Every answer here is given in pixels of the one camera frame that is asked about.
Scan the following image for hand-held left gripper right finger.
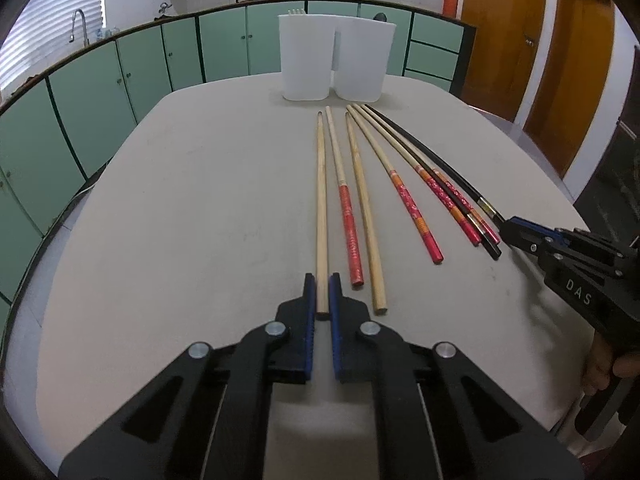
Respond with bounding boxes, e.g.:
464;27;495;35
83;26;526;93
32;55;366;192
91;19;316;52
329;273;585;480

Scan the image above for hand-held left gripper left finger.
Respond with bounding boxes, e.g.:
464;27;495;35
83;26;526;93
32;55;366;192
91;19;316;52
59;273;317;480

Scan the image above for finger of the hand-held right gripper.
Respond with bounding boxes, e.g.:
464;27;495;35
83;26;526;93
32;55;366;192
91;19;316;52
511;216;563;243
500;219;547;262

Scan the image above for black chopstick with red end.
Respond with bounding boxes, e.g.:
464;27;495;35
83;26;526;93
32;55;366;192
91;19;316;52
365;104;502;244

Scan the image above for black chopstick with orange band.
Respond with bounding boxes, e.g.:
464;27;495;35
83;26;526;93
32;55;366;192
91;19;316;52
361;104;502;261

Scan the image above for wooden chopstick with red handle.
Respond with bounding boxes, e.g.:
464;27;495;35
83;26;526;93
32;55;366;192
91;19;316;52
325;105;364;289

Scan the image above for red and orange patterned chopstick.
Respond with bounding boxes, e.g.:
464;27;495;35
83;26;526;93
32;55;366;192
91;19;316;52
346;105;445;265
352;103;482;247

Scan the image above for plain wooden chopstick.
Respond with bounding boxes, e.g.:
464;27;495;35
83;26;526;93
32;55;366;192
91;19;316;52
344;113;389;315
315;111;331;317

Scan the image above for plain black chopstick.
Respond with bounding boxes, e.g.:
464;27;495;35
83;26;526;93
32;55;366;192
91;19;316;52
368;105;507;224

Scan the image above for white plastic utensil container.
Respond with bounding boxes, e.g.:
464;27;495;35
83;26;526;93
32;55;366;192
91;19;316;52
332;16;397;102
277;14;337;101

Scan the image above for person's right hand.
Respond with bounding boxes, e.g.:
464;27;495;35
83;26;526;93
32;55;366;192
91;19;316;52
581;331;640;397

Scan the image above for dark furniture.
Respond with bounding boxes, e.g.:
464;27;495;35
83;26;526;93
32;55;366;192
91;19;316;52
575;45;640;261

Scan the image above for brown wooden door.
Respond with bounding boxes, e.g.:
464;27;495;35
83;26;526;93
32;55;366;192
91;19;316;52
522;0;616;178
460;0;548;122

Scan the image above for green kitchen counter cabinets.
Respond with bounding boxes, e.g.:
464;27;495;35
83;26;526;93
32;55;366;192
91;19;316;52
0;0;476;331

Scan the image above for metal sink faucet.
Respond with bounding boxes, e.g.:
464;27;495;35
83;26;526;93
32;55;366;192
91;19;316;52
69;8;90;46

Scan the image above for window blinds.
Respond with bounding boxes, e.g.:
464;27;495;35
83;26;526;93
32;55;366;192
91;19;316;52
0;0;108;96

